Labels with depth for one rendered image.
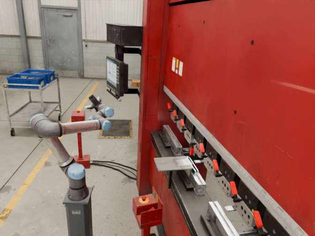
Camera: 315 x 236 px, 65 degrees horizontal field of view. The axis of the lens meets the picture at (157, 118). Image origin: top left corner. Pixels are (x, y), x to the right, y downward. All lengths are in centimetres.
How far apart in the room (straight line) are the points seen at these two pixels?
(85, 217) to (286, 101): 159
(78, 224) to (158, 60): 161
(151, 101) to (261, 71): 166
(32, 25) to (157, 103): 715
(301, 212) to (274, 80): 47
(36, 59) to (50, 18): 143
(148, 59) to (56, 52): 679
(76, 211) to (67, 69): 742
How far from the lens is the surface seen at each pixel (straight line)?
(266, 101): 107
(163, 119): 270
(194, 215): 171
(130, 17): 860
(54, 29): 903
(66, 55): 900
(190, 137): 183
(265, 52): 109
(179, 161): 196
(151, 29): 247
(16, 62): 969
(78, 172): 185
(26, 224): 305
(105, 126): 177
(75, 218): 205
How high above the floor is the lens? 201
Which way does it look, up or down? 21 degrees down
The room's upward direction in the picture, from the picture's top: 4 degrees clockwise
